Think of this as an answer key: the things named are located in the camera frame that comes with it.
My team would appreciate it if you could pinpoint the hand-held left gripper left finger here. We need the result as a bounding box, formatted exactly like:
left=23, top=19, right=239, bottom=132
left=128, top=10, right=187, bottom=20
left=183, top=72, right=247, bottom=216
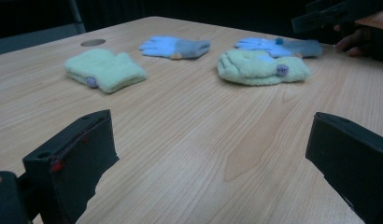
left=22, top=109, right=120, bottom=224

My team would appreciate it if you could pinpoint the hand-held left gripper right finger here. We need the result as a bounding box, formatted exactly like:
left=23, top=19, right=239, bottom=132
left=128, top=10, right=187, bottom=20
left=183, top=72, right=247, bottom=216
left=305, top=111, right=383, bottom=224

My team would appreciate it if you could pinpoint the green knit glove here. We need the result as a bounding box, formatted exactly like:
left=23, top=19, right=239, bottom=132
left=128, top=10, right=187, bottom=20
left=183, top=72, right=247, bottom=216
left=64, top=48, right=149, bottom=94
left=217, top=49, right=311, bottom=87

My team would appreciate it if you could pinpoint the round table cable grommet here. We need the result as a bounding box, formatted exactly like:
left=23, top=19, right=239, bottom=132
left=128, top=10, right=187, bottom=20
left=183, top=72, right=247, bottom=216
left=80, top=38, right=106, bottom=48

